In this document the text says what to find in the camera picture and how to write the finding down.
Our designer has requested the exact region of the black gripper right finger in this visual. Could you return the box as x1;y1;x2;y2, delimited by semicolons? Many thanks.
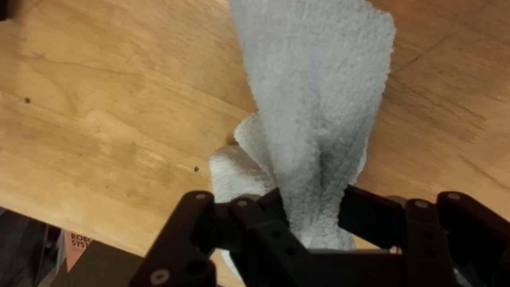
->
339;184;510;287

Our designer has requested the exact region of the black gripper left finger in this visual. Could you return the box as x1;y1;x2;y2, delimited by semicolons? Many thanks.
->
129;189;320;287

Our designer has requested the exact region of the white terry towel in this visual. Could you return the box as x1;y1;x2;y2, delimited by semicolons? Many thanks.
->
207;0;398;253

